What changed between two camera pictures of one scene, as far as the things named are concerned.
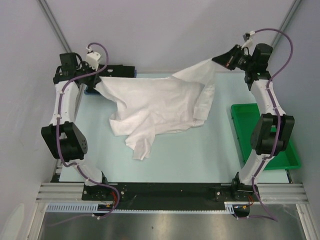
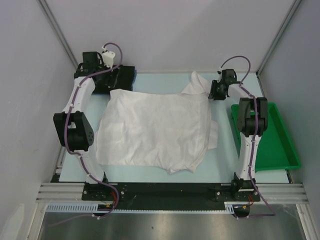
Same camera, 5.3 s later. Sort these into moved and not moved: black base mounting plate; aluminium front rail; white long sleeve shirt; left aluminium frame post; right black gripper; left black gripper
Moved: white long sleeve shirt; right black gripper; left black gripper
Not moved: aluminium front rail; black base mounting plate; left aluminium frame post
